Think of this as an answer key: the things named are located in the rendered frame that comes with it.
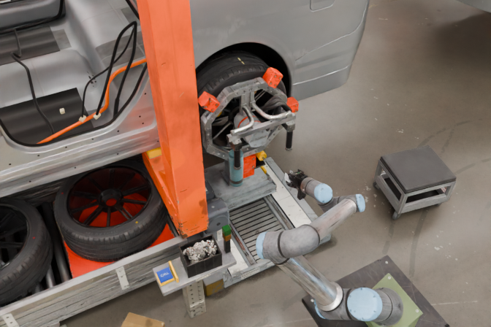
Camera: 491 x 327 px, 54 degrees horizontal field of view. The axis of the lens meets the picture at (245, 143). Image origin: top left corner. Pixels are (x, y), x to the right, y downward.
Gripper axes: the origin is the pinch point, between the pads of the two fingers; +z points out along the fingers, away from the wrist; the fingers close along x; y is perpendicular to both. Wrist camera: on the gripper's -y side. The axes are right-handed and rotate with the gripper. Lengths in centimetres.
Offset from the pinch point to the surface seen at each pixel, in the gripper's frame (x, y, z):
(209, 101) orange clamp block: 27, 54, 17
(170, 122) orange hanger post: 64, 63, -24
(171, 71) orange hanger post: 60, 87, -36
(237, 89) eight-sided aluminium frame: 10, 55, 16
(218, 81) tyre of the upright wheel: 17, 62, 23
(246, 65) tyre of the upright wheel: -4, 64, 25
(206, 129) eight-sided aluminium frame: 30, 37, 25
